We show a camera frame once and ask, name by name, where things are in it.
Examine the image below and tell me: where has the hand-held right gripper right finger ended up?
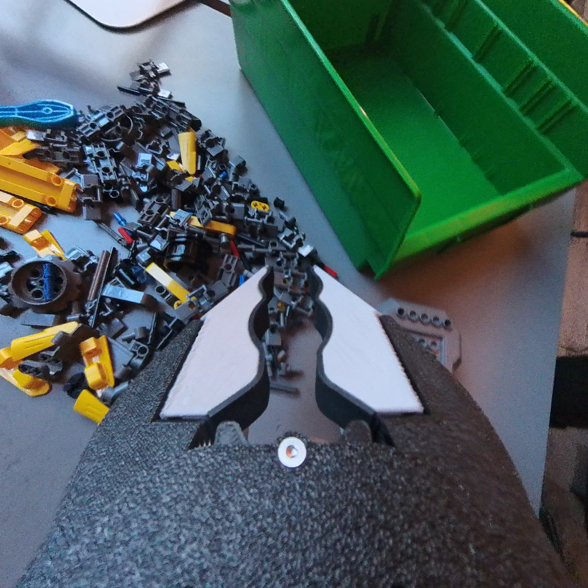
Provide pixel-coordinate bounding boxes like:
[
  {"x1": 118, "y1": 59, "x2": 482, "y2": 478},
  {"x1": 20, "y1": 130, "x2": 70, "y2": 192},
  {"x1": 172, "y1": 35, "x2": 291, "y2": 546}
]
[{"x1": 308, "y1": 266, "x2": 426, "y2": 417}]

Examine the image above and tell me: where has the grey brick hub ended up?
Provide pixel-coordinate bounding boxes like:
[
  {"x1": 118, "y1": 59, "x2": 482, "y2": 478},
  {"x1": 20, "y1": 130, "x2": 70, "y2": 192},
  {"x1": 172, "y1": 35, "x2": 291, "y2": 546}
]
[{"x1": 377, "y1": 297, "x2": 463, "y2": 370}]

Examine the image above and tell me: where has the blue brick separator tool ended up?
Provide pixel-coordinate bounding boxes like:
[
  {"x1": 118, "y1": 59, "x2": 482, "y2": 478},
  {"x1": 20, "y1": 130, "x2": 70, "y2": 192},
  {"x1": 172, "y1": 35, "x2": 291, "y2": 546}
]
[{"x1": 0, "y1": 99, "x2": 80, "y2": 128}]

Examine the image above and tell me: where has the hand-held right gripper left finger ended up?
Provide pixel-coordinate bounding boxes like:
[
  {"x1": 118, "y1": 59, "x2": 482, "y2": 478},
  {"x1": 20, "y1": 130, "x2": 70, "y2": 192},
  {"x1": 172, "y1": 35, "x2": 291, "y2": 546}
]
[{"x1": 161, "y1": 267, "x2": 276, "y2": 421}]

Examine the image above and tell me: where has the green plastic bin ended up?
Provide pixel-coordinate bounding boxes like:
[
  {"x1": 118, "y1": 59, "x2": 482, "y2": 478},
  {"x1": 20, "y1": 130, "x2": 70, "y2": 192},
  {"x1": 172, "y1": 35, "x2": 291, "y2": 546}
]
[
  {"x1": 230, "y1": 0, "x2": 585, "y2": 278},
  {"x1": 432, "y1": 0, "x2": 588, "y2": 177}
]

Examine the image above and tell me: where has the yellow curved brick piece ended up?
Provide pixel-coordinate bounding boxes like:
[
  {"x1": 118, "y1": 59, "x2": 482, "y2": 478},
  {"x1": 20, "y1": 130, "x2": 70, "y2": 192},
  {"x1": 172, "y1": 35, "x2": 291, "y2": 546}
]
[{"x1": 78, "y1": 336, "x2": 116, "y2": 391}]

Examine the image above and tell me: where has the yellow brick panel assembly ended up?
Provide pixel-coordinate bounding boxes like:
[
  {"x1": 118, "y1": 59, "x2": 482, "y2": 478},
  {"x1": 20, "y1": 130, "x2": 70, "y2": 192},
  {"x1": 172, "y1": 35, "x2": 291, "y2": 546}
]
[{"x1": 0, "y1": 127, "x2": 81, "y2": 232}]

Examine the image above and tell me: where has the grey desk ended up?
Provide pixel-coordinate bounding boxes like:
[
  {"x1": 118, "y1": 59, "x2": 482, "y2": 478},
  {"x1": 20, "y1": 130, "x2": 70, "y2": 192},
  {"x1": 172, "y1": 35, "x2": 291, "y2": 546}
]
[{"x1": 0, "y1": 0, "x2": 588, "y2": 552}]

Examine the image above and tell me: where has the wooden document stand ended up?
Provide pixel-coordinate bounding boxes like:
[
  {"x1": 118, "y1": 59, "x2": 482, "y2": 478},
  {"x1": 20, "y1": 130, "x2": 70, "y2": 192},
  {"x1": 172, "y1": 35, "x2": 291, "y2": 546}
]
[{"x1": 63, "y1": 0, "x2": 230, "y2": 32}]

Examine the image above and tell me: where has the small yellow brick piece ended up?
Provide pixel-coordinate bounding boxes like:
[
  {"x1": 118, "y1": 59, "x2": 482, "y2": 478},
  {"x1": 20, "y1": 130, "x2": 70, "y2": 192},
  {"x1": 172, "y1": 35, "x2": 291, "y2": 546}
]
[
  {"x1": 72, "y1": 390, "x2": 113, "y2": 425},
  {"x1": 23, "y1": 228, "x2": 67, "y2": 261}
]

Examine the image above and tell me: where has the yellow pointed brick piece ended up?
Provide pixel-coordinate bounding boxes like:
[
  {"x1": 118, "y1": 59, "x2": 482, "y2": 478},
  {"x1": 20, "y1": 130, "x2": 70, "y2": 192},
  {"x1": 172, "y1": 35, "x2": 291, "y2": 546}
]
[{"x1": 0, "y1": 320, "x2": 85, "y2": 398}]

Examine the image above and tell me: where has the pile of grey brick parts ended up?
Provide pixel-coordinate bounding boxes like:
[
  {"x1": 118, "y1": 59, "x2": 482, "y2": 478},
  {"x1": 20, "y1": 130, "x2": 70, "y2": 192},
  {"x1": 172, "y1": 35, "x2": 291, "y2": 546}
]
[{"x1": 0, "y1": 60, "x2": 341, "y2": 405}]

